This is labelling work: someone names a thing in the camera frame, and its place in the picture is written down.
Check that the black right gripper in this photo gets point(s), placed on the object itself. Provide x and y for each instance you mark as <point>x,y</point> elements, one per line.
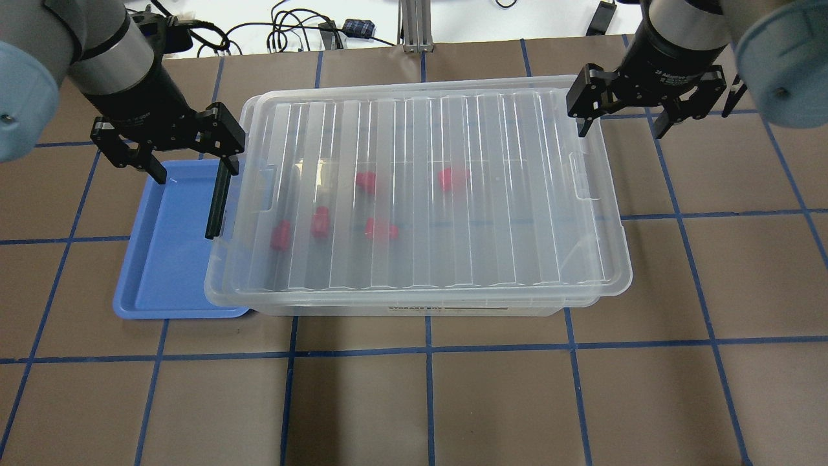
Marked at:
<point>666,59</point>

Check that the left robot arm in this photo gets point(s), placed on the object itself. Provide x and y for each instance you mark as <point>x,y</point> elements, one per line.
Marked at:
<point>116,64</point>

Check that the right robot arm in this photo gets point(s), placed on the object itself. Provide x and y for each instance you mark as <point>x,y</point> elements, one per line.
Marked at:
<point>779,53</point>

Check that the clear plastic box lid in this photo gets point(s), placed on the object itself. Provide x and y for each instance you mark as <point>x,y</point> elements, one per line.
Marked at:
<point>420,194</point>

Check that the blue plastic tray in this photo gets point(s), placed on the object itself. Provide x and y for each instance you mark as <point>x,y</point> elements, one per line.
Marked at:
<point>163,271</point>

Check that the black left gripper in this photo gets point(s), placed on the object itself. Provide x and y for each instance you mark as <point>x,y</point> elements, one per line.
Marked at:
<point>138,98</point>

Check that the aluminium frame post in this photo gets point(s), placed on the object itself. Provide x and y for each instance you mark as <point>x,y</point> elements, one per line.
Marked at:
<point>415,32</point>

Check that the black power adapter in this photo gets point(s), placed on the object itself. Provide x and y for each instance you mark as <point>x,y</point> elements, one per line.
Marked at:
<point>359,28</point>

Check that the red block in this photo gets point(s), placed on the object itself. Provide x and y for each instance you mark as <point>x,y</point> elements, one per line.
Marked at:
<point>320,226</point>
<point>281,237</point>
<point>366,181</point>
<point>453,179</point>
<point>380,230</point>

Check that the clear plastic storage box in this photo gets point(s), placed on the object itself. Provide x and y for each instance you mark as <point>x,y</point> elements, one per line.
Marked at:
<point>414,200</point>

